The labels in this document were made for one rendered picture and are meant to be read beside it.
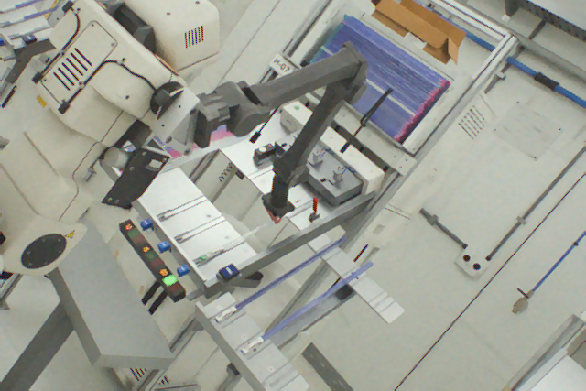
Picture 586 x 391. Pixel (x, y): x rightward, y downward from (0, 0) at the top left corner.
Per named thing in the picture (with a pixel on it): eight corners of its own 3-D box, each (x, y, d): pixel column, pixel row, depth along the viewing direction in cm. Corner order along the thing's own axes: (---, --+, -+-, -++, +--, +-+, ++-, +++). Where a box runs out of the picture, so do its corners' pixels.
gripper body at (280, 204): (276, 191, 200) (278, 176, 195) (295, 211, 195) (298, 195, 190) (260, 200, 197) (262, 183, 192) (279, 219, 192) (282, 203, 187)
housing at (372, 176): (361, 209, 219) (369, 180, 209) (277, 134, 244) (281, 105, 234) (376, 200, 223) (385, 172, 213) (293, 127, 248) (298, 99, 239)
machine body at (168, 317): (143, 446, 216) (246, 315, 207) (59, 307, 252) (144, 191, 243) (245, 421, 271) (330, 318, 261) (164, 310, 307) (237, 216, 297)
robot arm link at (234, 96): (208, 92, 128) (222, 109, 127) (245, 80, 134) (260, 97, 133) (199, 120, 135) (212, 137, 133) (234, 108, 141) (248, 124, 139)
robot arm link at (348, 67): (357, 29, 154) (383, 56, 150) (341, 67, 164) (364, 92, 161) (210, 87, 131) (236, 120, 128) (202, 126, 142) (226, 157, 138)
